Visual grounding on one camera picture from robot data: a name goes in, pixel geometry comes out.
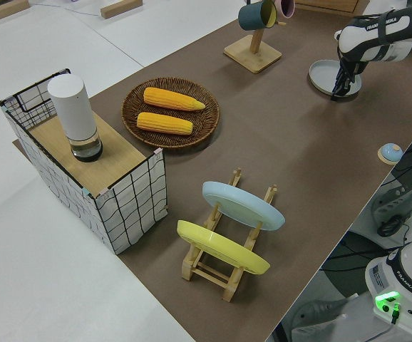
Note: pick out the yellow corn cob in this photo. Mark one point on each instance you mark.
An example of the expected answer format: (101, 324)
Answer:
(172, 99)
(163, 123)

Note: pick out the light wooden block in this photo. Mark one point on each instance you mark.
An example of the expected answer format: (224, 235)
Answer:
(3, 10)
(120, 8)

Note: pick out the wooden dish rack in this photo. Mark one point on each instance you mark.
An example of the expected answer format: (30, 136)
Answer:
(209, 276)

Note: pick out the dark teal mug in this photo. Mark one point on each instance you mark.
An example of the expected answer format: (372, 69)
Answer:
(251, 17)

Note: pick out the pink mug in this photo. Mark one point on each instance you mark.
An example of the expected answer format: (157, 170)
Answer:
(286, 7)

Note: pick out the white cylinder dark base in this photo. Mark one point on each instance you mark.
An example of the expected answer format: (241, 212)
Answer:
(72, 107)

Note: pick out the wooden mug tree stand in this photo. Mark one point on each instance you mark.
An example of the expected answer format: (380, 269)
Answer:
(252, 53)

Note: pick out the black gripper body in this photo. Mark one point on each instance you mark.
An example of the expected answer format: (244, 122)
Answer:
(350, 67)

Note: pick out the blue dome call bell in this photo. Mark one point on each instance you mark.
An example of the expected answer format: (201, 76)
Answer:
(390, 151)

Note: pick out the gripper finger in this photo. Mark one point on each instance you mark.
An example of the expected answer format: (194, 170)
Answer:
(336, 89)
(346, 87)

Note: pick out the wooden drawer box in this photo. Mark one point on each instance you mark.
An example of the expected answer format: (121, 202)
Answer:
(327, 4)

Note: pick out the yellow plate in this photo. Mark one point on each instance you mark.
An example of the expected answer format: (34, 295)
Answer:
(224, 249)

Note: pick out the gray round plate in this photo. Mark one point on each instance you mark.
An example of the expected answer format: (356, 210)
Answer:
(320, 75)

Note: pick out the light blue plate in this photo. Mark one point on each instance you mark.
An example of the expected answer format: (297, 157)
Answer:
(241, 206)

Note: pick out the gray metal mount foot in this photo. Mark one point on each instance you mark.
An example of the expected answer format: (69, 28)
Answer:
(320, 315)

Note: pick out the white perforated metal stand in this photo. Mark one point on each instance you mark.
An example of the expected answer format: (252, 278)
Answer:
(391, 203)

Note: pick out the brown table mat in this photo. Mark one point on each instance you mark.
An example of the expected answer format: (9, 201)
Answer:
(298, 149)

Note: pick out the round wicker basket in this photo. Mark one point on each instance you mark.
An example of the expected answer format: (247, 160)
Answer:
(131, 119)

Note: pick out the light wooden box lid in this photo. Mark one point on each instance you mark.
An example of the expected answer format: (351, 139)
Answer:
(113, 160)

